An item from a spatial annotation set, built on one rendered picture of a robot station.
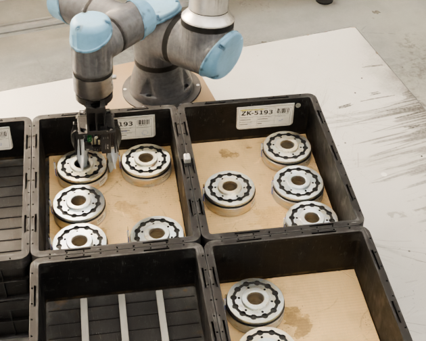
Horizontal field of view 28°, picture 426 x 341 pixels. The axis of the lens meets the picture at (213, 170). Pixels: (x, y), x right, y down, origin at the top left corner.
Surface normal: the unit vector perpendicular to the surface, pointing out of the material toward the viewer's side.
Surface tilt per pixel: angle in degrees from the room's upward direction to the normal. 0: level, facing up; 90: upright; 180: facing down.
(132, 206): 0
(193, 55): 78
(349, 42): 0
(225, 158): 0
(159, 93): 72
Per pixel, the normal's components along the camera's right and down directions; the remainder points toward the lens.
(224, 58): 0.79, 0.47
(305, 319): 0.01, -0.74
